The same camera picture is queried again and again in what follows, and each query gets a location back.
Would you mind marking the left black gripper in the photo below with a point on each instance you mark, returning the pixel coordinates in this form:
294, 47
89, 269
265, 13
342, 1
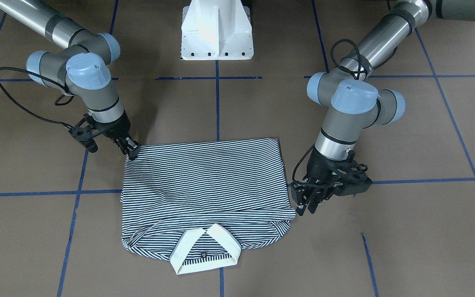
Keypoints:
319, 167

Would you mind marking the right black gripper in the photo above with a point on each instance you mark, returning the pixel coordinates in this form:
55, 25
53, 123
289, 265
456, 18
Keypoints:
118, 126

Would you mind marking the striped polo shirt white collar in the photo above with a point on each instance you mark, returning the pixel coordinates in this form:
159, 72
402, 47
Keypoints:
199, 205

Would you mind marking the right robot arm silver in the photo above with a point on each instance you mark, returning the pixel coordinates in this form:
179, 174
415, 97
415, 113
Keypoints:
80, 69

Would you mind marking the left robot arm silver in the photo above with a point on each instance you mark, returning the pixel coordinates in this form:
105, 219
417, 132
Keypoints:
353, 104

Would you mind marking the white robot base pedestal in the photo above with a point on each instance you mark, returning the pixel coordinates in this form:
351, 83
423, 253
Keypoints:
216, 30

